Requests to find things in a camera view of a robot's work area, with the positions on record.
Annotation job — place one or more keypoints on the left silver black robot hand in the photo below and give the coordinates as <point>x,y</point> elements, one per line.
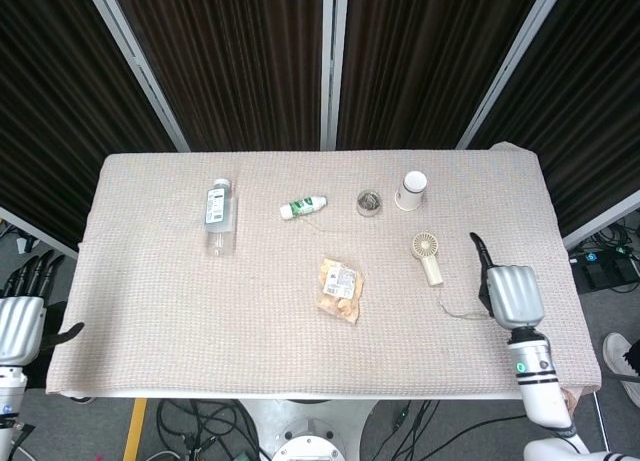
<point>17,326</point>

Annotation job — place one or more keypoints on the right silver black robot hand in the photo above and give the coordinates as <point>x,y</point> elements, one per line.
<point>512,296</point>

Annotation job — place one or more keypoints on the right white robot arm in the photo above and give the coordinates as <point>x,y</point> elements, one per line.
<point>542,396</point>

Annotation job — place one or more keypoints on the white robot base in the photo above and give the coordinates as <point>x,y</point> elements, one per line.
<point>307,431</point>

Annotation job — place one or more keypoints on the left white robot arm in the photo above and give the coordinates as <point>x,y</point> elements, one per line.
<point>9,408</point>

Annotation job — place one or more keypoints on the white handheld mini fan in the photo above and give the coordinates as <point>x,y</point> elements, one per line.
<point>429,257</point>

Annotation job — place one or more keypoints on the white sneaker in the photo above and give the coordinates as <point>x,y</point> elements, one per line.
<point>622,363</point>

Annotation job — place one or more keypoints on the white paper cup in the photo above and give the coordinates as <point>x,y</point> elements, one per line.
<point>411,190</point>

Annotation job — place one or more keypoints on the yellow floor tape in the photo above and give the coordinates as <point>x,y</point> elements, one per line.
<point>134,429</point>

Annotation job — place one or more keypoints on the clear bag of snacks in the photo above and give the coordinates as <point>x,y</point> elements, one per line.
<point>340,291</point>

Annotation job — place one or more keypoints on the beige woven tablecloth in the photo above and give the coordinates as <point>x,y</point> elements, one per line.
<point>320,276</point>

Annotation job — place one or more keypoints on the small white green bottle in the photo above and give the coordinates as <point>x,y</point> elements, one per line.
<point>302,206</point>

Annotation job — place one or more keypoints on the clear plastic water bottle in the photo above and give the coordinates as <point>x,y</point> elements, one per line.
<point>219,216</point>

